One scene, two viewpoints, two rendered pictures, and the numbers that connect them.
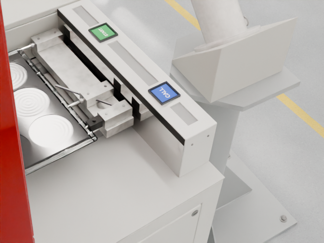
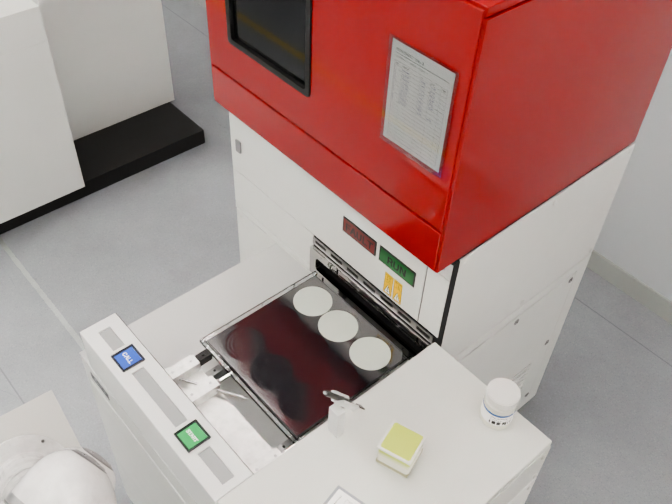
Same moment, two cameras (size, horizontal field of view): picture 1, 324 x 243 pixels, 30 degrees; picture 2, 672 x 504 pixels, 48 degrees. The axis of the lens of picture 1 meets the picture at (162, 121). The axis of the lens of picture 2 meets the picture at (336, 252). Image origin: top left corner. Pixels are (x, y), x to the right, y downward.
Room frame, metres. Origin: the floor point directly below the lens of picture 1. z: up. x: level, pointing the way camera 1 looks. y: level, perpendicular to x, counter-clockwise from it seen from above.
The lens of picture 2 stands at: (2.03, 0.44, 2.36)
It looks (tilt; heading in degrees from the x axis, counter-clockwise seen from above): 45 degrees down; 179
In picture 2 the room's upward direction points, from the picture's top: 3 degrees clockwise
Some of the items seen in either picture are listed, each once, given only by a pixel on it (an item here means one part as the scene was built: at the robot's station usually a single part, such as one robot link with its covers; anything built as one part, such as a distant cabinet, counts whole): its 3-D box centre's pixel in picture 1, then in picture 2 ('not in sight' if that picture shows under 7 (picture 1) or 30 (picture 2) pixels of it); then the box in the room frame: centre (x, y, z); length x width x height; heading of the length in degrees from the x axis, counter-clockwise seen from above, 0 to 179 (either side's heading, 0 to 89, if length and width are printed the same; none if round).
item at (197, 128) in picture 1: (130, 81); (163, 415); (1.11, 0.09, 0.89); 0.55 x 0.09 x 0.14; 42
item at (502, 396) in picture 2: not in sight; (499, 403); (1.13, 0.82, 1.01); 0.07 x 0.07 x 0.10
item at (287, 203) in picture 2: not in sight; (327, 229); (0.62, 0.44, 1.02); 0.82 x 0.03 x 0.40; 42
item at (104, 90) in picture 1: (96, 93); (201, 392); (1.05, 0.17, 0.89); 0.08 x 0.03 x 0.03; 132
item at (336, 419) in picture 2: not in sight; (342, 409); (1.17, 0.49, 1.03); 0.06 x 0.04 x 0.13; 132
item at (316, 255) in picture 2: not in sight; (366, 304); (0.76, 0.55, 0.89); 0.44 x 0.02 x 0.10; 42
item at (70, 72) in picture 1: (80, 83); (222, 421); (1.11, 0.22, 0.87); 0.36 x 0.08 x 0.03; 42
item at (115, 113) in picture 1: (114, 113); (182, 370); (0.99, 0.12, 0.89); 0.08 x 0.03 x 0.03; 132
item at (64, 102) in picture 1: (54, 91); (246, 389); (1.04, 0.27, 0.90); 0.38 x 0.01 x 0.01; 42
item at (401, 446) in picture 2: not in sight; (400, 449); (1.24, 0.61, 1.00); 0.07 x 0.07 x 0.07; 60
